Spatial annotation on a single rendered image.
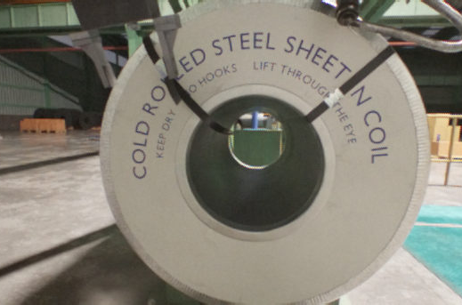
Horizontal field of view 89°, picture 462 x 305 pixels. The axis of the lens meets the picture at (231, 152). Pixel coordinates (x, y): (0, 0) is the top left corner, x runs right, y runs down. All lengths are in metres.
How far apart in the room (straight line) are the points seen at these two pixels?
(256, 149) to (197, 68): 2.56
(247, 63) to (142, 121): 0.43
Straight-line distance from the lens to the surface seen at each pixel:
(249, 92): 0.85
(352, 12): 0.74
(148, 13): 0.46
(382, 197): 0.98
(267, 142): 3.35
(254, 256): 0.99
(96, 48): 0.54
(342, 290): 1.09
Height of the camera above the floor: 0.93
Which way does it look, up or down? 7 degrees down
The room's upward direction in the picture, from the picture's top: 1 degrees clockwise
